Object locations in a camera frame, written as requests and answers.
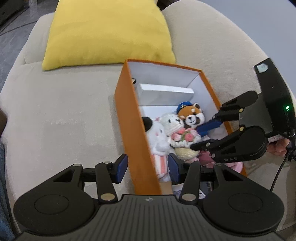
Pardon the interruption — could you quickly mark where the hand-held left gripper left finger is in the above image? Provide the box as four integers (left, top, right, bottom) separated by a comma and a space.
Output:
52, 153, 129, 204

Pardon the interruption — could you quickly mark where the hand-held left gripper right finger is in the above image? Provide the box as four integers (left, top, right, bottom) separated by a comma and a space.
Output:
167, 153, 246, 202

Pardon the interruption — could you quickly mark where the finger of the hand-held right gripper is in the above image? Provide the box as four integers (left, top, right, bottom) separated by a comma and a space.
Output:
191, 129, 246, 151
196, 94, 246, 138

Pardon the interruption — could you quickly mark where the pink pouch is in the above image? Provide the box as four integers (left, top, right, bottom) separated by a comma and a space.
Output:
198, 151, 244, 174

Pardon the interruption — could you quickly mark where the printed box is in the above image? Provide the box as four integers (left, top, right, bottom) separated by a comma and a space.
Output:
172, 181, 214, 200

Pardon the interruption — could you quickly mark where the red panda plush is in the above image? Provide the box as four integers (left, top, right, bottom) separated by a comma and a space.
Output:
176, 101, 206, 129

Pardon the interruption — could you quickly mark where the white plush pink striped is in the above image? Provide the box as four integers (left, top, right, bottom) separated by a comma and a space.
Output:
141, 116, 170, 181

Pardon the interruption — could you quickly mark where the white bear plush with flowers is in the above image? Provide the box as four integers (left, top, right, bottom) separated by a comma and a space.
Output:
160, 112, 201, 163

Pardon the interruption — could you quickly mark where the orange cardboard box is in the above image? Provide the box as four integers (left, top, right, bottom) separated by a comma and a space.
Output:
114, 59, 247, 195

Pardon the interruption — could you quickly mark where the long white box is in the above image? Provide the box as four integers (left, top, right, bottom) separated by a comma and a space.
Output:
135, 83, 194, 106

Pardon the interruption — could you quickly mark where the person's right hand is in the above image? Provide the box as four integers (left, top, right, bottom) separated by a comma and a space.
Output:
268, 138, 290, 157

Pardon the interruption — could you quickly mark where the beige sofa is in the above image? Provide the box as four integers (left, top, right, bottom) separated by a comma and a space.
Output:
0, 0, 296, 232

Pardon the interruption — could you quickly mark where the person's left leg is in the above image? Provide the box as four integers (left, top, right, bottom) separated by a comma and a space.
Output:
0, 141, 13, 241

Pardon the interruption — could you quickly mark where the yellow pillow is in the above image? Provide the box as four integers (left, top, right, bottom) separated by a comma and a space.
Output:
42, 0, 176, 71

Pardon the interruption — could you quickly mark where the black cable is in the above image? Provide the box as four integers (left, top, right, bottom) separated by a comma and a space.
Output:
270, 130, 296, 193

